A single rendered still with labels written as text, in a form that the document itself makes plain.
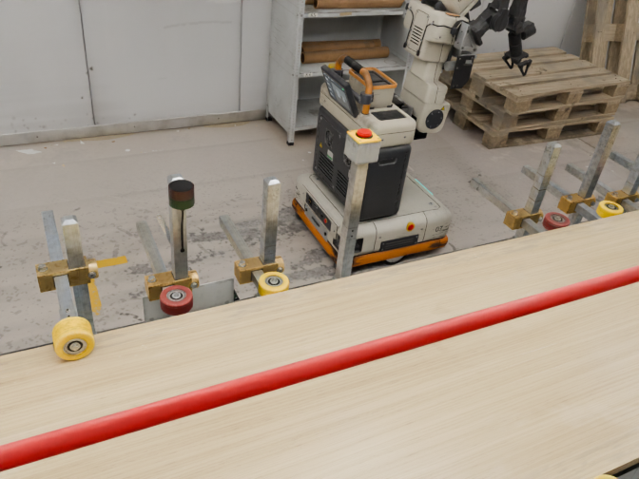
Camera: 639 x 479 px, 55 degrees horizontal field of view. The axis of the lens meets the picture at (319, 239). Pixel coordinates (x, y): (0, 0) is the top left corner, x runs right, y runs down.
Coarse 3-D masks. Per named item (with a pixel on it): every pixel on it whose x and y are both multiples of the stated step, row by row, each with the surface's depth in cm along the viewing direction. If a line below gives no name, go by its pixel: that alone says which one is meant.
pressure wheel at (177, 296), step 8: (168, 288) 152; (176, 288) 153; (184, 288) 153; (160, 296) 150; (168, 296) 150; (176, 296) 150; (184, 296) 151; (192, 296) 151; (168, 304) 148; (176, 304) 148; (184, 304) 149; (192, 304) 152; (168, 312) 149; (176, 312) 149; (184, 312) 150
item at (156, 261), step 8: (136, 224) 182; (144, 224) 181; (144, 232) 178; (144, 240) 175; (152, 240) 175; (144, 248) 177; (152, 248) 172; (152, 256) 170; (160, 256) 170; (152, 264) 167; (160, 264) 167; (160, 272) 164
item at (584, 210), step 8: (528, 168) 240; (528, 176) 240; (552, 184) 231; (552, 192) 230; (560, 192) 227; (568, 192) 227; (576, 208) 221; (584, 208) 218; (584, 216) 219; (592, 216) 215
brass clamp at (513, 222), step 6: (522, 210) 214; (540, 210) 216; (510, 216) 212; (516, 216) 211; (522, 216) 211; (528, 216) 212; (534, 216) 213; (540, 216) 215; (504, 222) 215; (510, 222) 213; (516, 222) 211; (516, 228) 213
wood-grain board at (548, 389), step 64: (448, 256) 177; (512, 256) 180; (576, 256) 183; (192, 320) 145; (256, 320) 147; (320, 320) 149; (384, 320) 151; (512, 320) 156; (576, 320) 159; (0, 384) 124; (64, 384) 126; (128, 384) 128; (192, 384) 129; (320, 384) 133; (384, 384) 134; (448, 384) 136; (512, 384) 138; (576, 384) 140; (128, 448) 115; (192, 448) 117; (256, 448) 118; (320, 448) 120; (384, 448) 121; (448, 448) 122; (512, 448) 124; (576, 448) 126
